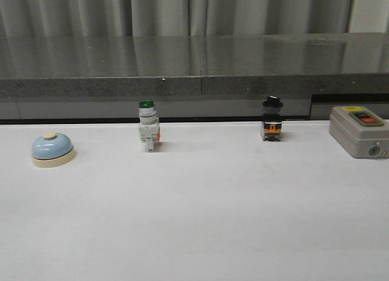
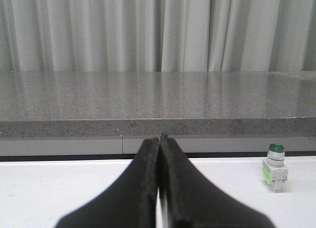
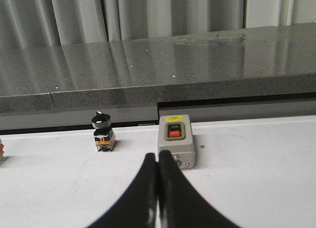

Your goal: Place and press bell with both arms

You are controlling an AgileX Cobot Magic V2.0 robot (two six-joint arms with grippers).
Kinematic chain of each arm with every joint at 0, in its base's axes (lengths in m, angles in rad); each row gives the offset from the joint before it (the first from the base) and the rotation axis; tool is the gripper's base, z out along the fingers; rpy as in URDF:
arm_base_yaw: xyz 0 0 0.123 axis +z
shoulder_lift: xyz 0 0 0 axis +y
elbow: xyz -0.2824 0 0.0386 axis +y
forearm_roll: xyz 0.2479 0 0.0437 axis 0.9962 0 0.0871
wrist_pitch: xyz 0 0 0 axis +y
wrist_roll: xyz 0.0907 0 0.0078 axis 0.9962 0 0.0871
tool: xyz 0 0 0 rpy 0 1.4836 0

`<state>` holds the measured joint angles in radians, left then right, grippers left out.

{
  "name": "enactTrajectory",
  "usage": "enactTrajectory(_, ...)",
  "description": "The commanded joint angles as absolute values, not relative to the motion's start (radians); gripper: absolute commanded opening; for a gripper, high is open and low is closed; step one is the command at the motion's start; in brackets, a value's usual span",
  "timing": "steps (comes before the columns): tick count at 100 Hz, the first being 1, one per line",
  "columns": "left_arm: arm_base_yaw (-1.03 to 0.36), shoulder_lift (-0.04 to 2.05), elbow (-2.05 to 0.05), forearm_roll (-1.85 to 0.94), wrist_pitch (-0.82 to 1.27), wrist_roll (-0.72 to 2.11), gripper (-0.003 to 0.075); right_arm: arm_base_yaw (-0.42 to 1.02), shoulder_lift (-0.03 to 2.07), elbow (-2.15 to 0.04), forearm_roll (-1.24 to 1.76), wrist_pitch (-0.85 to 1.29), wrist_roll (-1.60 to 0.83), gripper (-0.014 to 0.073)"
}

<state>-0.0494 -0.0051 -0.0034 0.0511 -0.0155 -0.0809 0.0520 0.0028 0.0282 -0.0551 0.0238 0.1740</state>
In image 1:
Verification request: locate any blue and cream desk bell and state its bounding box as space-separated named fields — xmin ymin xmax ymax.
xmin=31 ymin=131 xmax=76 ymax=168

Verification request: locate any grey stone counter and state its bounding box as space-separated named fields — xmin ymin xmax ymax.
xmin=1 ymin=33 xmax=388 ymax=121

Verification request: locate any grey curtain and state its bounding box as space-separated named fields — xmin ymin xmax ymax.
xmin=0 ymin=0 xmax=389 ymax=38

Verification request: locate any green pushbutton switch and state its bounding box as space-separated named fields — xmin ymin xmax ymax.
xmin=139 ymin=100 xmax=160 ymax=151

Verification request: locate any black rotary selector switch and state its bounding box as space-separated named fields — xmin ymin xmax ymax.
xmin=261 ymin=95 xmax=283 ymax=142

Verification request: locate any grey start-stop switch box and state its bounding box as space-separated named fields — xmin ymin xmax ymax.
xmin=329 ymin=106 xmax=388 ymax=159

